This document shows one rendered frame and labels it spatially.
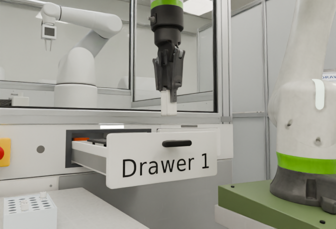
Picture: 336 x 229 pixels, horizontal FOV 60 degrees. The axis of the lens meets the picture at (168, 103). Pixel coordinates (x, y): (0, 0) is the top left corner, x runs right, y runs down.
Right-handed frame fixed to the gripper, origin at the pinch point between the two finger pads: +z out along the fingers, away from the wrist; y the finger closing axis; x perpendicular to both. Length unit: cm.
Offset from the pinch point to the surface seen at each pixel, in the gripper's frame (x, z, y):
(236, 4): 294, -185, -242
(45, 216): -33.2, 21.9, 10.0
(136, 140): -15.5, 9.3, 10.6
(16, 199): -36.6, 20.6, -1.2
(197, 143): 1.0, 10.7, 10.7
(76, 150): -19.8, 12.6, -18.5
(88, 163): -19.8, 15.3, -7.7
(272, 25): 163, -78, -84
